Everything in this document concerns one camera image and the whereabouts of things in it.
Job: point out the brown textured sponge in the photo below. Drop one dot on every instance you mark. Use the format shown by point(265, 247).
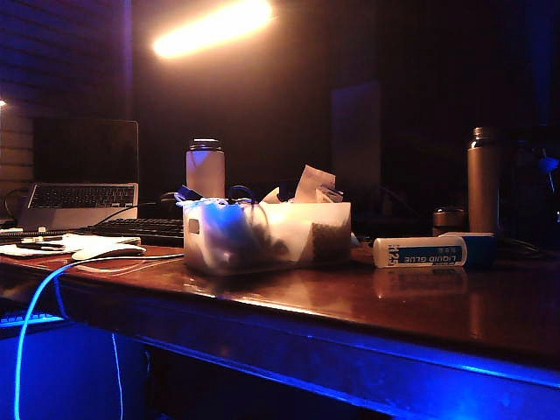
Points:
point(330, 242)

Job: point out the translucent plastic storage box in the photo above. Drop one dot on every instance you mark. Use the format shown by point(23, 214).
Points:
point(280, 232)

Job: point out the liquid glue bottle blue cap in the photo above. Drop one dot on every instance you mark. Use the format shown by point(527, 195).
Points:
point(420, 254)

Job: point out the white folded paper slip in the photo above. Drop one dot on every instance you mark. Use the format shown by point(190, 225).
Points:
point(312, 184)

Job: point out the small steel cup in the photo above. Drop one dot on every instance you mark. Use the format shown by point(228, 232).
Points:
point(448, 221)

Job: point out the white paper sheets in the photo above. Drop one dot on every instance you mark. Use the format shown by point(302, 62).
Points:
point(52, 245)

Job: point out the black computer keyboard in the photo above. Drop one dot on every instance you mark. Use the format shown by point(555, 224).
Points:
point(140, 228)

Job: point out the silver open laptop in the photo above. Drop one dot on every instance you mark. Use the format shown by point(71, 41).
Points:
point(83, 197)

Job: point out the white insulated bottle black lid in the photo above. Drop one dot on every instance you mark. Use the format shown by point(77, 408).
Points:
point(205, 172)

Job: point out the white computer mouse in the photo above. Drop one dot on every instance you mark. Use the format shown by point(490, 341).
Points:
point(109, 251)

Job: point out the grey steel thermos bottle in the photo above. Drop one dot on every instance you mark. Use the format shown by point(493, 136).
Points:
point(483, 184)

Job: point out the backlit keyboard on tray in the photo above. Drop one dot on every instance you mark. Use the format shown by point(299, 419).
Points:
point(26, 317)

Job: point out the long ceiling tube light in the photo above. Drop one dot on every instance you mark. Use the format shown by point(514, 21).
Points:
point(214, 28)

